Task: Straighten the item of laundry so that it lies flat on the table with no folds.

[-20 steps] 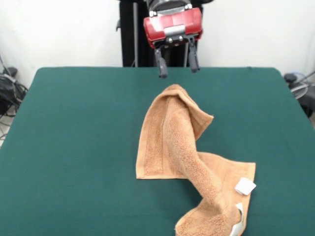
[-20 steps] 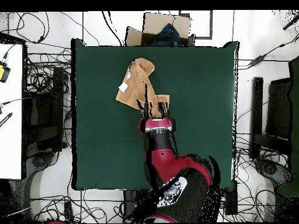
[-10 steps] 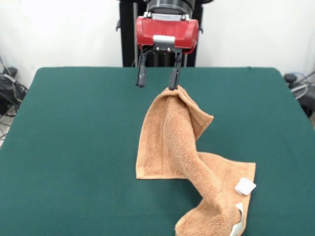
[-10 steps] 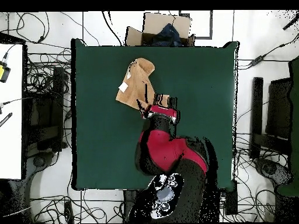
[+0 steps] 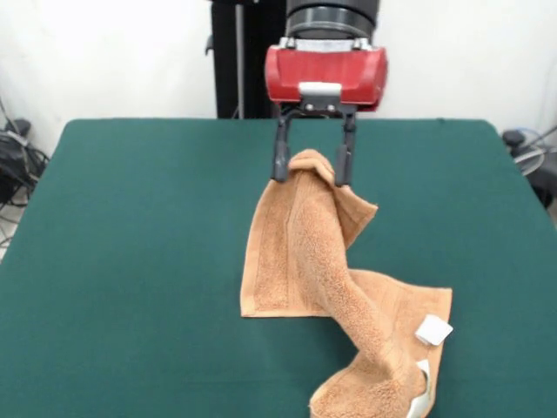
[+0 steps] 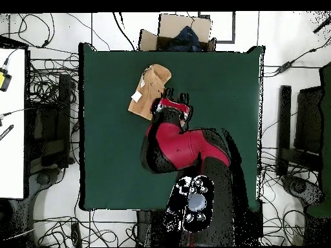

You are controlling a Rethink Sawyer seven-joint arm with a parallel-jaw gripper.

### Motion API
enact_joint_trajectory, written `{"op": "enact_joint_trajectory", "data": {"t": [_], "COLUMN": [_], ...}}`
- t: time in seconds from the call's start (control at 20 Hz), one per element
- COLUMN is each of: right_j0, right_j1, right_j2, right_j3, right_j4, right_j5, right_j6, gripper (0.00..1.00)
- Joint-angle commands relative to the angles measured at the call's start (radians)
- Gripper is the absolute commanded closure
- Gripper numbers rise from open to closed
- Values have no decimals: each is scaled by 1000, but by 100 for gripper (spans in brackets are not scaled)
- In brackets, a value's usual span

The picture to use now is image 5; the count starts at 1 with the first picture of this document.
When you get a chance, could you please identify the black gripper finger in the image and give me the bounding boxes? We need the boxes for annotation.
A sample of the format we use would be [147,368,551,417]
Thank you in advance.
[270,106,301,183]
[333,106,359,188]

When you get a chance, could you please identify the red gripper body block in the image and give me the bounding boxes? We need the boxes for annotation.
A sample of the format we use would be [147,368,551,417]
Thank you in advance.
[264,43,389,118]

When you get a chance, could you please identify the tan terry towel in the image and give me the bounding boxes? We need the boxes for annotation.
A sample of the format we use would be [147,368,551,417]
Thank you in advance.
[238,148,454,418]

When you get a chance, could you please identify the black equipment stand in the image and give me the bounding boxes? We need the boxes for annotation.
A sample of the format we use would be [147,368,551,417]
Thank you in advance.
[528,152,557,210]

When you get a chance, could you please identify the dark green table cloth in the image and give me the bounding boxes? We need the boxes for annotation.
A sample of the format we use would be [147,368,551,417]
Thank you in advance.
[0,118,557,418]

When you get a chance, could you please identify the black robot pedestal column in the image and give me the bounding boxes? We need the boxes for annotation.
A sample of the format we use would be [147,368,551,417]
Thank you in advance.
[203,0,291,119]

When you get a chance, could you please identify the grey pedestal leg foot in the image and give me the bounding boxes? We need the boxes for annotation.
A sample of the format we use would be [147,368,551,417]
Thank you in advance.
[502,129,528,148]
[3,119,32,137]

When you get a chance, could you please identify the black cable tangle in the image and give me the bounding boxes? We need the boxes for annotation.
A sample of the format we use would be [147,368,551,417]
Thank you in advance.
[0,130,50,210]

